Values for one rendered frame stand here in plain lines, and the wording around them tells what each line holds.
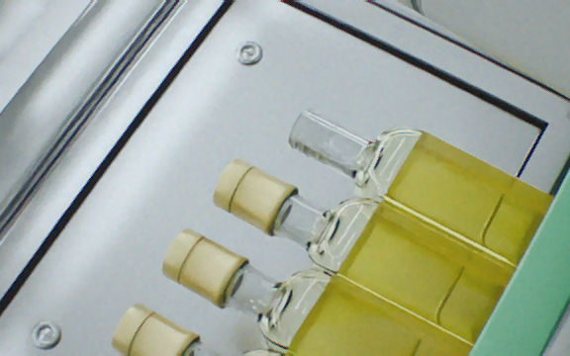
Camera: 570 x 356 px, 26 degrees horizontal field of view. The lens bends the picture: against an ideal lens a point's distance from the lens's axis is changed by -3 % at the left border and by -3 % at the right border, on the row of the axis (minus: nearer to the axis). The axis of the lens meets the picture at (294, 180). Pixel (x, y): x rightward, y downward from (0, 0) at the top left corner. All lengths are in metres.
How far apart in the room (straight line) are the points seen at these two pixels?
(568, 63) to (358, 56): 0.74
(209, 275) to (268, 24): 0.32
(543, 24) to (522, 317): 0.37
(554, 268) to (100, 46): 0.50
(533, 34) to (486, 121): 0.72
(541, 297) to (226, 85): 0.43
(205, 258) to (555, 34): 0.51
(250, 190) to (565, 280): 0.24
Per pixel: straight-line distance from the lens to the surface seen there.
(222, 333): 0.91
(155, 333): 0.76
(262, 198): 0.79
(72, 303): 0.93
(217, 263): 0.77
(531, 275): 0.65
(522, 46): 0.29
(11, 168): 0.99
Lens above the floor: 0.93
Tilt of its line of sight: 13 degrees up
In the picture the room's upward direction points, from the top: 62 degrees counter-clockwise
